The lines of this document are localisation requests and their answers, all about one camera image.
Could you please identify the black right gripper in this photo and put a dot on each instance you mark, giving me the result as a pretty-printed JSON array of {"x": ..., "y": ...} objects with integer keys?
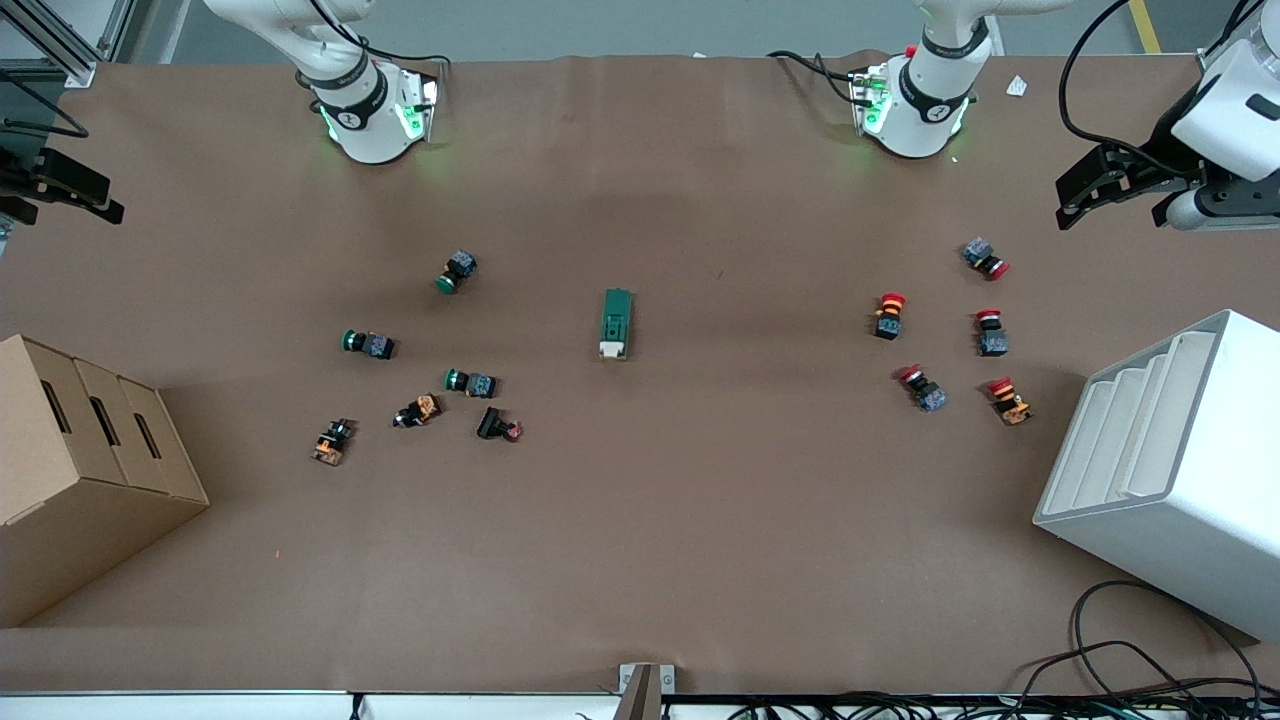
[{"x": 14, "y": 178}]

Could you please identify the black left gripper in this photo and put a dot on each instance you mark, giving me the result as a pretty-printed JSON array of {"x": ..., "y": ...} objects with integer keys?
[{"x": 1166, "y": 149}]

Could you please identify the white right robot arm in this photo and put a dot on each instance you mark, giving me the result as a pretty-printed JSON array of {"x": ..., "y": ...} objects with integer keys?
[{"x": 360, "y": 110}]

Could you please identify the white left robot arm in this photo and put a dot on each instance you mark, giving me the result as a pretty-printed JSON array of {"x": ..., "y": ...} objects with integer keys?
[{"x": 925, "y": 95}]

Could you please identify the red button grey contact block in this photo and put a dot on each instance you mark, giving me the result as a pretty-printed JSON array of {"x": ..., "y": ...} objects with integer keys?
[
  {"x": 991, "y": 335},
  {"x": 984, "y": 257},
  {"x": 923, "y": 388}
]

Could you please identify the small white paper scrap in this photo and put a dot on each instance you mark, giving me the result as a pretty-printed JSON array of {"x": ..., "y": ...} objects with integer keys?
[{"x": 1017, "y": 86}]

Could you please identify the red button orange contact block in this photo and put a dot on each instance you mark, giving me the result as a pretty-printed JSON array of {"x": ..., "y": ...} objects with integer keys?
[{"x": 1009, "y": 400}]

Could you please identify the red button black orange block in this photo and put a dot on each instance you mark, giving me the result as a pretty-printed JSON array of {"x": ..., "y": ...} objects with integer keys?
[{"x": 889, "y": 316}]

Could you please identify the brown cardboard box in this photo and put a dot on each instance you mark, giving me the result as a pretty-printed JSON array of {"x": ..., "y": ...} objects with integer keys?
[{"x": 70, "y": 500}]

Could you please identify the white foam tray box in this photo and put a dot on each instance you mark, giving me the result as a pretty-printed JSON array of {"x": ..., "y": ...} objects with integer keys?
[{"x": 1190, "y": 500}]

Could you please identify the black button orange contact block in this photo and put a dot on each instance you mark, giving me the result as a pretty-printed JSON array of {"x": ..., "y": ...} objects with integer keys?
[
  {"x": 332, "y": 441},
  {"x": 417, "y": 411}
]

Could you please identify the brown paper table cover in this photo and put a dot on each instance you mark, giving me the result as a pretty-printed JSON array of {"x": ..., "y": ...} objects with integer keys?
[{"x": 700, "y": 520}]

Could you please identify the aluminium frame profile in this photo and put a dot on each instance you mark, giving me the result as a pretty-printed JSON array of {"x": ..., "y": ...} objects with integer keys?
[
  {"x": 1212, "y": 62},
  {"x": 60, "y": 45}
]

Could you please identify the green push button switch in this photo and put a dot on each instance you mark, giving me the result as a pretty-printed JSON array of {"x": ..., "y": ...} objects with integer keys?
[
  {"x": 368, "y": 344},
  {"x": 457, "y": 271},
  {"x": 470, "y": 382}
]

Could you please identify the black switch with pink button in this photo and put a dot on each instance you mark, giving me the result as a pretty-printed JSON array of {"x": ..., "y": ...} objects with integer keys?
[{"x": 495, "y": 424}]

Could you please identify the white table edge rail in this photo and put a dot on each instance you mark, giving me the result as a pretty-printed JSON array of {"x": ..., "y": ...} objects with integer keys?
[{"x": 200, "y": 705}]

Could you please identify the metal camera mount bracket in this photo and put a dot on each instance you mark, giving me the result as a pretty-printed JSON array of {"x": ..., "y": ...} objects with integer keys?
[{"x": 645, "y": 685}]

